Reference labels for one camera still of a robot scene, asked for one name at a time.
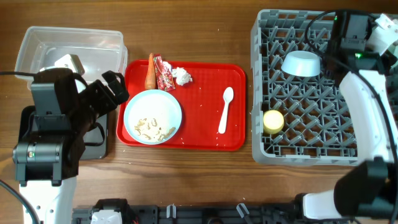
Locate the yellow plastic cup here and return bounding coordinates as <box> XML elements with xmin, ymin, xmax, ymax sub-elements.
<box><xmin>263</xmin><ymin>110</ymin><xmax>284</xmax><ymax>134</ymax></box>

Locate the light blue bowl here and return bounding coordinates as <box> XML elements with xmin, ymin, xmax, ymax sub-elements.
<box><xmin>281</xmin><ymin>50</ymin><xmax>321</xmax><ymax>77</ymax></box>

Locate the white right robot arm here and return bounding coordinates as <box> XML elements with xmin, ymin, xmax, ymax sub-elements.
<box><xmin>301</xmin><ymin>9</ymin><xmax>397</xmax><ymax>223</ymax></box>

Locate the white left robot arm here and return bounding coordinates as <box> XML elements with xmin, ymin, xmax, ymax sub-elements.
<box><xmin>12</xmin><ymin>68</ymin><xmax>129</xmax><ymax>223</ymax></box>

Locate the grey dishwasher rack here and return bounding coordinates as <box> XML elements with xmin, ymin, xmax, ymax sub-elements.
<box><xmin>250</xmin><ymin>9</ymin><xmax>398</xmax><ymax>166</ymax></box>

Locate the clear plastic bin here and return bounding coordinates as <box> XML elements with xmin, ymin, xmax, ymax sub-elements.
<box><xmin>15</xmin><ymin>26</ymin><xmax>128</xmax><ymax>83</ymax></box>

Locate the orange carrot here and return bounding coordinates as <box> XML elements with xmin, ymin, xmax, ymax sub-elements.
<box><xmin>144</xmin><ymin>53</ymin><xmax>156</xmax><ymax>90</ymax></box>

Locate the red snack wrapper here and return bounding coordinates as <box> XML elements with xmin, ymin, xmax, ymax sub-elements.
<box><xmin>153</xmin><ymin>54</ymin><xmax>175</xmax><ymax>91</ymax></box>

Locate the light blue plate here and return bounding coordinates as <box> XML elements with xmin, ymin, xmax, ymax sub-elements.
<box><xmin>123</xmin><ymin>90</ymin><xmax>183</xmax><ymax>145</ymax></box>

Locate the crumpled white tissue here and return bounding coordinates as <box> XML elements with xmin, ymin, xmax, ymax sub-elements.
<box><xmin>172</xmin><ymin>67</ymin><xmax>193</xmax><ymax>86</ymax></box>

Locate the black plastic bin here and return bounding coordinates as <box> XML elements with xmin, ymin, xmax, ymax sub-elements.
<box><xmin>18</xmin><ymin>106</ymin><xmax>108</xmax><ymax>160</ymax></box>

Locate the red plastic tray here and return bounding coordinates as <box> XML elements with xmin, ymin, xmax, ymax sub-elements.
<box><xmin>116</xmin><ymin>59</ymin><xmax>247</xmax><ymax>152</ymax></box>

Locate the white plastic spoon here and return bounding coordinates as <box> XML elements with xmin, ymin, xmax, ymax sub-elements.
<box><xmin>218</xmin><ymin>86</ymin><xmax>234</xmax><ymax>134</ymax></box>

